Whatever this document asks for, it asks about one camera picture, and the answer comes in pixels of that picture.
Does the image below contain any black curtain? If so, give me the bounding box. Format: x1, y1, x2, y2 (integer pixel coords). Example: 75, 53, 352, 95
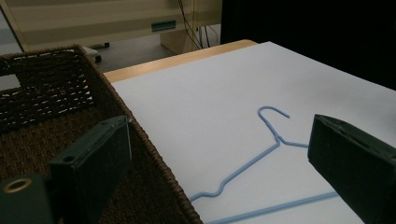
219, 0, 396, 91

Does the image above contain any brown woven wicker basket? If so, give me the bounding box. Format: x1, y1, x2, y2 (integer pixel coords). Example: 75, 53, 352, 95
0, 44, 205, 224

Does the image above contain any blue wire clothes hanger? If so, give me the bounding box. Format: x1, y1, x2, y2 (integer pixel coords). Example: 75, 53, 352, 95
188, 105, 340, 224

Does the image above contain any black cable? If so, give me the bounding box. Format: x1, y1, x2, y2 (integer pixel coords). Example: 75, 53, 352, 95
177, 0, 205, 50

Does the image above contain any white table mat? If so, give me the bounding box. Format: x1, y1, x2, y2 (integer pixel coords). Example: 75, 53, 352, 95
111, 41, 396, 224

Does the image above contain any beige cabinet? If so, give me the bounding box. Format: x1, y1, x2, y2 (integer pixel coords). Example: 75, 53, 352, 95
0, 0, 222, 54

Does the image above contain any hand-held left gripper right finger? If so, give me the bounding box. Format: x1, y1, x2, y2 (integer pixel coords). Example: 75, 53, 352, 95
307, 113, 396, 224

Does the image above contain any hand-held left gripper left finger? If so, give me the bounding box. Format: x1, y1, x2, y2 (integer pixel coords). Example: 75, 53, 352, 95
49, 115, 133, 224

